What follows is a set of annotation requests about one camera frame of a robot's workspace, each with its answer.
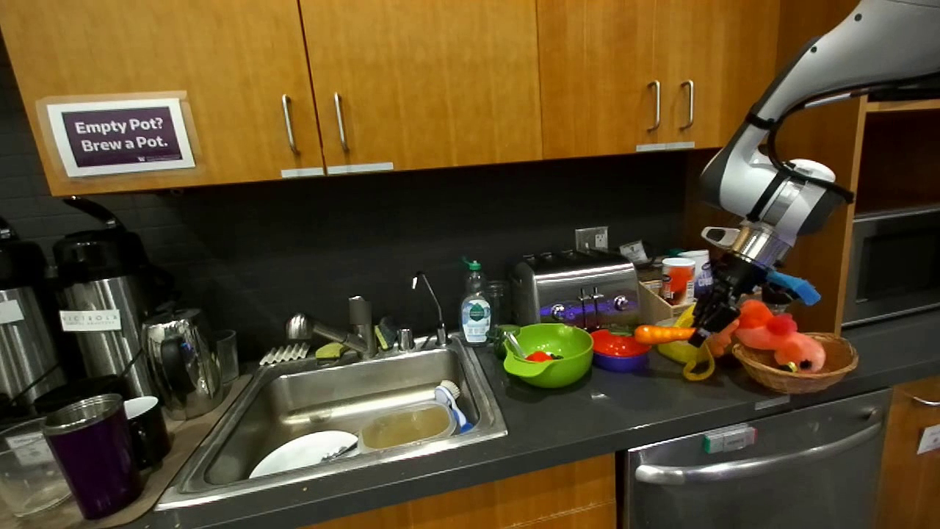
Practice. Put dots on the wooden cabinet door with sign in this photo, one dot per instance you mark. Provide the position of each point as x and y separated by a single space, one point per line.
195 58

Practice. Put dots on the brown drying mat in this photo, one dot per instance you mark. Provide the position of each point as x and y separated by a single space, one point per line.
185 430

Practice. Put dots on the black mug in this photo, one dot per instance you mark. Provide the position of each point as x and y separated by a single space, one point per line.
148 430

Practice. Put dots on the stainless steel sink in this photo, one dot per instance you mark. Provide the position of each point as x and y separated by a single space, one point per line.
341 392

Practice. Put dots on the clear plastic container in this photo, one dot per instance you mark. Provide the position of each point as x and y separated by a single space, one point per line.
29 471

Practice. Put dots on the clear drinking glass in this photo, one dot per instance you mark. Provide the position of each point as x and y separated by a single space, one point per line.
228 357

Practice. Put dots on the purple steel tumbler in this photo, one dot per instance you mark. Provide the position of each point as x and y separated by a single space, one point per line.
91 460

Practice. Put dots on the wooden appliance shelf unit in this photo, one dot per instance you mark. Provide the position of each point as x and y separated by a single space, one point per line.
833 267

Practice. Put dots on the white dish brush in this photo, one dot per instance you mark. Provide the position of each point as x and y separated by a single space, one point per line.
283 352

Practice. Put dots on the white cabinet edge label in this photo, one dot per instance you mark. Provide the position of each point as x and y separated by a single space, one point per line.
300 170
665 145
360 169

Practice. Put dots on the stainless steel dishwasher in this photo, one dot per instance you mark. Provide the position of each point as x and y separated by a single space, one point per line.
783 487

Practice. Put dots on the wall power outlet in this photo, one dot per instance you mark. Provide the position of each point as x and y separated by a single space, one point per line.
592 238

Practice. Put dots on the labelled wooden base cabinet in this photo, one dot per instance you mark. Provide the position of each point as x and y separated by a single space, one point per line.
899 479

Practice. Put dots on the purple brew pot sign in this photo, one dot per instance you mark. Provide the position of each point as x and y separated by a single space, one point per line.
117 135

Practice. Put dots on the white canister red label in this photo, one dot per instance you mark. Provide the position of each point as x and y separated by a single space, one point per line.
676 279

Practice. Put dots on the wicker basket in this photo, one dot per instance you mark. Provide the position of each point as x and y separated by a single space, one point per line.
796 376

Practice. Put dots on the stainless steel toaster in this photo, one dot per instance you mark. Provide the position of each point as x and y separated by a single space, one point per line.
576 283

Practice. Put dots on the clear dish soap bottle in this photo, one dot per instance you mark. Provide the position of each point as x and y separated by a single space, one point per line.
477 311

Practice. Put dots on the wooden condiment tray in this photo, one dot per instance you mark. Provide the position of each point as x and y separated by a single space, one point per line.
653 305

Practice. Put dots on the shiny steel carafe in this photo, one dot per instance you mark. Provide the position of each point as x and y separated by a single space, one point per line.
176 357

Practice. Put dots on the stainless steel oven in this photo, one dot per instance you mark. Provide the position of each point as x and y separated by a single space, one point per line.
896 267

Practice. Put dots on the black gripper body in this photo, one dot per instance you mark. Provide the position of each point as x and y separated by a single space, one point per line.
734 283

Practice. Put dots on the white blue bottle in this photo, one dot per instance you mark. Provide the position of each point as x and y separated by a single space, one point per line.
452 402

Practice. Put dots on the white plate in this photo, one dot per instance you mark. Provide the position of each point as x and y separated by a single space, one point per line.
298 452

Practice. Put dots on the small red toy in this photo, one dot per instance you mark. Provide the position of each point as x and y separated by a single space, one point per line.
543 357

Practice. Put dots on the chrome gooseneck faucet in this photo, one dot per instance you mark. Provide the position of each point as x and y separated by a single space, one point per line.
429 294

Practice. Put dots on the red bowl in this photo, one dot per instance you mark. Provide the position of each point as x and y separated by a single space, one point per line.
617 357

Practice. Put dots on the orange toy carrot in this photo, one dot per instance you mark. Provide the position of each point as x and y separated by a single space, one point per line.
665 333

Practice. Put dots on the chrome soap pump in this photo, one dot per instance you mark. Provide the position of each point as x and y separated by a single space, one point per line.
298 327

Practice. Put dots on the green sponge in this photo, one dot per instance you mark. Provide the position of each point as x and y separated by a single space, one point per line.
329 351

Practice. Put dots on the green plastic bowl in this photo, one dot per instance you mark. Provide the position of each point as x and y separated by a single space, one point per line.
561 366

